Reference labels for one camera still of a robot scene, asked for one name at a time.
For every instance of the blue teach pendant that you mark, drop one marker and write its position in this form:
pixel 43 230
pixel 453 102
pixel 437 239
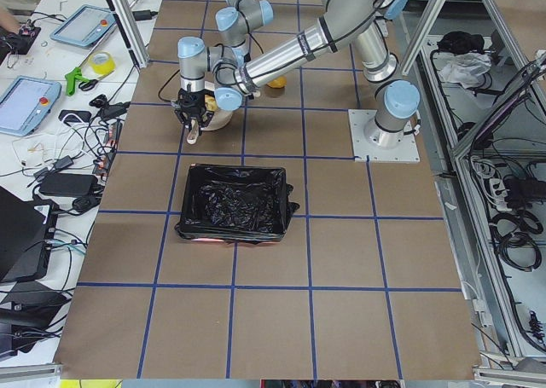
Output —
pixel 25 104
pixel 84 27

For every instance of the blue teach pendant upper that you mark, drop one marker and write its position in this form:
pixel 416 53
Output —
pixel 84 27

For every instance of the yellow tape roll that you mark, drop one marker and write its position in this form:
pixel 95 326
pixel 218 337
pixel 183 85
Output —
pixel 102 63

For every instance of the toy croissant bread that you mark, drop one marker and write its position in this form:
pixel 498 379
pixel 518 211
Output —
pixel 211 103

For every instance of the yellow toy potato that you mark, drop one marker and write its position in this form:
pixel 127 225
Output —
pixel 278 83

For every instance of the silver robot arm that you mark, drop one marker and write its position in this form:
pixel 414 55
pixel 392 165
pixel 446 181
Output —
pixel 227 73
pixel 238 20

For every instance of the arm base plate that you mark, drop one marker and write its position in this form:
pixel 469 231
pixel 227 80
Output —
pixel 372 144

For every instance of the black power adapter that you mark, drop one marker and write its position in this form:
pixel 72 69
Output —
pixel 67 185

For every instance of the black laptop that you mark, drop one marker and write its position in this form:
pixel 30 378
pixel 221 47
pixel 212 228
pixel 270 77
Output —
pixel 26 229

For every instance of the aluminium frame post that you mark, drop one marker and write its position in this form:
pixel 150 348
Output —
pixel 130 34

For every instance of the white crumpled cloth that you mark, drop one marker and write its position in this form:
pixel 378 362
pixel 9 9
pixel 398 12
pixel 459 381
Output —
pixel 466 70

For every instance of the blue teach pendant lower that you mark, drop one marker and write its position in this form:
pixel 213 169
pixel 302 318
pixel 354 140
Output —
pixel 25 104

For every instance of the bin with black bag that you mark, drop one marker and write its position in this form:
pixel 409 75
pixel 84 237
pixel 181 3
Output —
pixel 235 203

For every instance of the beige plastic dustpan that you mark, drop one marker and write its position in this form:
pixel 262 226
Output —
pixel 215 117

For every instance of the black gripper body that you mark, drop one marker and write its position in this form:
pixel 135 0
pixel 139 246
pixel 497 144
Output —
pixel 190 101

